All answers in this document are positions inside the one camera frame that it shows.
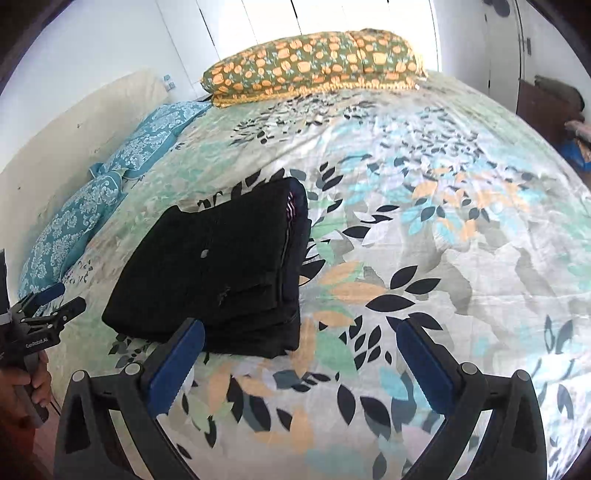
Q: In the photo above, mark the white door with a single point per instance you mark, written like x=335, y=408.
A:
x=503, y=55

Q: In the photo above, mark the white wall switch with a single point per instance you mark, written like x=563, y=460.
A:
x=168, y=82

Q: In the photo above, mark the black pants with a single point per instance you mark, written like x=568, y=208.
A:
x=221, y=267

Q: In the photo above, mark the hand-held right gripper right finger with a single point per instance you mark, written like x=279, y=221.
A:
x=425, y=364

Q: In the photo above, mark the olive floral pillow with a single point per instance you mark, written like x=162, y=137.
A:
x=314, y=64

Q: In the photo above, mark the person's left hand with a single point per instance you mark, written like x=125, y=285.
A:
x=39, y=385

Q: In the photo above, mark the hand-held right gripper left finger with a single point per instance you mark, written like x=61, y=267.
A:
x=178, y=364

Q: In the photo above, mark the cream headboard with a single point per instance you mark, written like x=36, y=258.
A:
x=69, y=129

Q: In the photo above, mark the dark wooden furniture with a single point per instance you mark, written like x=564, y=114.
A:
x=538, y=110

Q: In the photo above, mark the teal damask pillow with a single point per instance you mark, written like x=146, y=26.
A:
x=152, y=134
x=64, y=230

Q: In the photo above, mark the blue bag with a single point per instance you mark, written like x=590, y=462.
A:
x=572, y=151

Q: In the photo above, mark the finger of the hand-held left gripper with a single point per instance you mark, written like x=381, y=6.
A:
x=48, y=294
x=69, y=308

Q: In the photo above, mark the leaf print bedspread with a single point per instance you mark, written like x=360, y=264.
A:
x=415, y=230

